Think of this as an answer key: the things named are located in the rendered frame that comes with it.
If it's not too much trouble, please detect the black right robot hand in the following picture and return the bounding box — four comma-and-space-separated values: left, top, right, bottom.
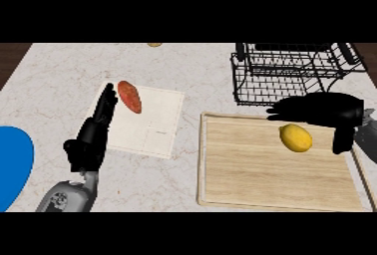
265, 92, 367, 155

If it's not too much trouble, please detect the white placemat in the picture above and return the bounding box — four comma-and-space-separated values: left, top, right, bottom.
76, 82, 187, 160

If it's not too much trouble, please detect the pale wooden tray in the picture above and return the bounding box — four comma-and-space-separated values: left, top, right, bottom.
196, 112, 377, 213

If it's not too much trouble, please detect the orange sweet potato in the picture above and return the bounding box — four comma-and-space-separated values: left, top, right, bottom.
117, 80, 145, 115

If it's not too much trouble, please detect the blue round plate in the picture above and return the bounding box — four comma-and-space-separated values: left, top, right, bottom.
0, 126, 37, 213

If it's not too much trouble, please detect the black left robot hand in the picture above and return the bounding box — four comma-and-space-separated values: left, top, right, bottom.
63, 82, 120, 173

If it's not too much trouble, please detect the black wire tiered basket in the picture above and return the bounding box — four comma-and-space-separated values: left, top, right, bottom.
230, 42, 369, 107

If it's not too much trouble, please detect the yellow lemon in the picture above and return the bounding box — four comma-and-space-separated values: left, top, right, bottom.
278, 124, 315, 153

